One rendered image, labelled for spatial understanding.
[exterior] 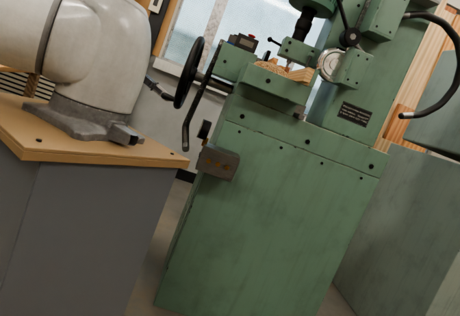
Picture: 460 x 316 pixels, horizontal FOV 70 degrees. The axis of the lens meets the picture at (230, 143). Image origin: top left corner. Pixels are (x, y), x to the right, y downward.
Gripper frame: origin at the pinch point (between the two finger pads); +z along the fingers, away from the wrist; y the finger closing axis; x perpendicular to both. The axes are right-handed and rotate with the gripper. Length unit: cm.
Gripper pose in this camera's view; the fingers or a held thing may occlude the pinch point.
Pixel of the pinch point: (161, 92)
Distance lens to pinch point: 129.3
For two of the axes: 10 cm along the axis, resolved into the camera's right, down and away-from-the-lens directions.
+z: 7.5, 6.4, 1.5
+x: -6.6, 7.5, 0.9
